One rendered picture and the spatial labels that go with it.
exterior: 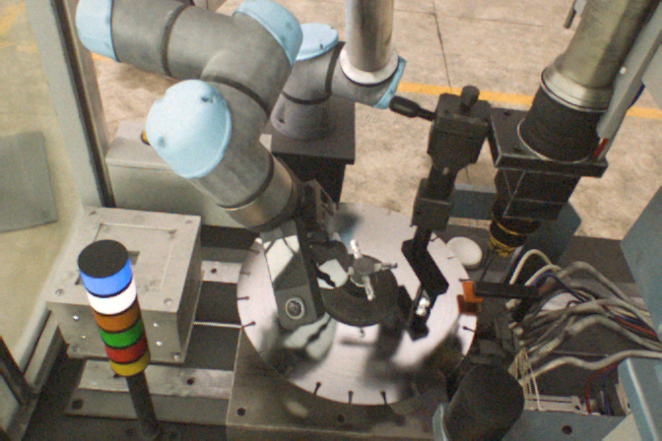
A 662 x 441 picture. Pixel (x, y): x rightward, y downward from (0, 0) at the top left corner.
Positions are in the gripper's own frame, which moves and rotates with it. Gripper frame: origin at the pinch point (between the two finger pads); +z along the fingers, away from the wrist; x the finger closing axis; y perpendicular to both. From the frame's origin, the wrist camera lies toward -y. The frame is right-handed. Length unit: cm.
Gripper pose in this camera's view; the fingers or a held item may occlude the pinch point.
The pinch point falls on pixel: (336, 284)
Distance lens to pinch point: 77.2
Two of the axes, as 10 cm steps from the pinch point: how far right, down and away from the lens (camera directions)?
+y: -0.5, -8.3, 5.5
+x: -9.2, 2.5, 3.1
